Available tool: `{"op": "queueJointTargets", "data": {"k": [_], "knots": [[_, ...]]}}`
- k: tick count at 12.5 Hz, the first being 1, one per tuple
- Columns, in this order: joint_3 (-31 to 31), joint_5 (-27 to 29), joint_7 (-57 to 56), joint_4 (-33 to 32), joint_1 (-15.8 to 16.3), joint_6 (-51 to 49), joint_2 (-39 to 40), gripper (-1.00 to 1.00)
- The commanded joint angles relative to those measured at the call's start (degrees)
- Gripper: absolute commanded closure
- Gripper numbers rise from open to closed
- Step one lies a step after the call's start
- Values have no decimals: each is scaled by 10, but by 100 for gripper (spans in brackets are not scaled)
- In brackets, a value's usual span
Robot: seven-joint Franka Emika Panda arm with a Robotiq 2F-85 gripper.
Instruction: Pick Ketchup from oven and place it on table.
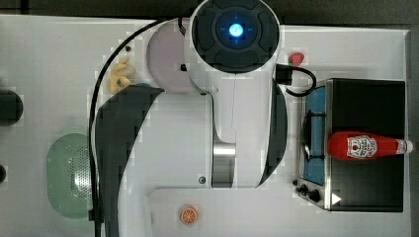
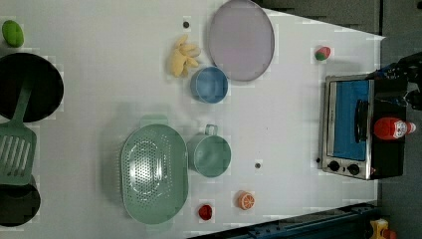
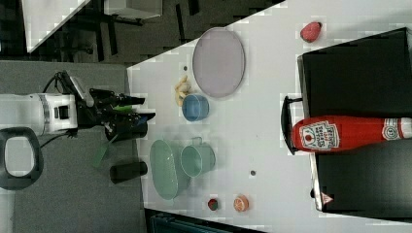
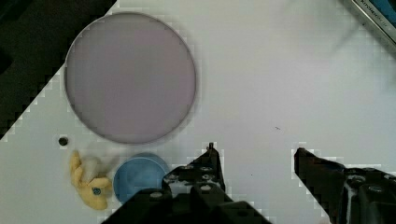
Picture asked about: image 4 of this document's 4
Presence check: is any blue cup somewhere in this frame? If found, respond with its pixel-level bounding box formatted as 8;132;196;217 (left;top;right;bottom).
113;153;169;204

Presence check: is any yellow toy banana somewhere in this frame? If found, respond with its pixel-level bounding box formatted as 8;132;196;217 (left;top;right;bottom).
69;150;112;210

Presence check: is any round grey plate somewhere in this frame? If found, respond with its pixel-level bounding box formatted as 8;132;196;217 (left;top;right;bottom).
64;12;197;144

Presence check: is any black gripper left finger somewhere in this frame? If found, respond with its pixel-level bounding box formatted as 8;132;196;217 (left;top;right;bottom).
102;144;271;224

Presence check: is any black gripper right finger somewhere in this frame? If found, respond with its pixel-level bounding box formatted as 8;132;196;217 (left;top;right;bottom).
294;147;396;224

